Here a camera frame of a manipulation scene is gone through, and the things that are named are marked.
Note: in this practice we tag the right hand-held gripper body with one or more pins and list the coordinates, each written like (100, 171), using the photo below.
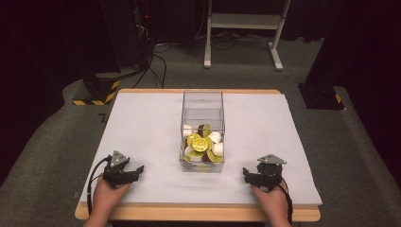
(269, 173)

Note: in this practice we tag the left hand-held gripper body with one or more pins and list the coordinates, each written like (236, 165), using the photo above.
(117, 171)

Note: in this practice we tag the person's left hand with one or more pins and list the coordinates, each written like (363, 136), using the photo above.
(108, 195)

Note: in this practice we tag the person's right hand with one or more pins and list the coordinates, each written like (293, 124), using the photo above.
(272, 201)

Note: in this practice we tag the white table mat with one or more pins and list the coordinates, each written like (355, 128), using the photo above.
(151, 126)

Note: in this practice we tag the pile of green-lidded capsules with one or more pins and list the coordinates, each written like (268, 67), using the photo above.
(201, 145)

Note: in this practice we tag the wooden table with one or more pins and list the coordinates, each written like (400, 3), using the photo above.
(189, 213)

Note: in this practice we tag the clear plastic box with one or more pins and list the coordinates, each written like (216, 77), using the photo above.
(203, 107)

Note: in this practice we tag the black yellow striped stand base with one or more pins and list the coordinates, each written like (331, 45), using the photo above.
(101, 91)

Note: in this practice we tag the black computer tower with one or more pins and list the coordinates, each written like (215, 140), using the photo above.
(142, 19)

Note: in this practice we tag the white metal stand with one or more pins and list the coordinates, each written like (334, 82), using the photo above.
(246, 21)

